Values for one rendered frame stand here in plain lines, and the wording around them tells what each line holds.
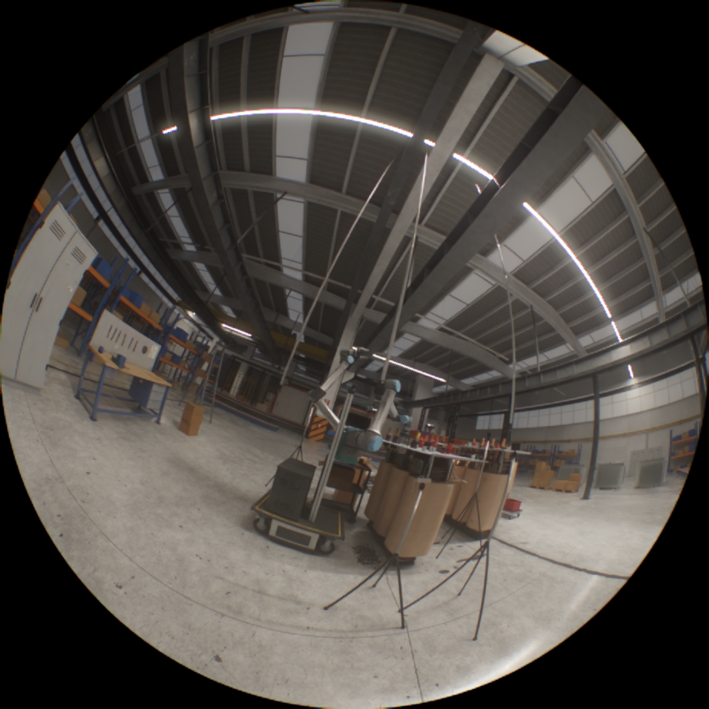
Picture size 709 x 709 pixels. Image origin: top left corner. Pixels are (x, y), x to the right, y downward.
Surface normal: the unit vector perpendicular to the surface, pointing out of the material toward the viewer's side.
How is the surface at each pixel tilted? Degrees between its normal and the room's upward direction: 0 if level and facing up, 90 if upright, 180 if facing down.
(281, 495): 90
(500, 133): 174
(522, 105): 174
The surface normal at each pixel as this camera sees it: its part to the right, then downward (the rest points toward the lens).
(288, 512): 0.07, -0.32
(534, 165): -0.28, 0.90
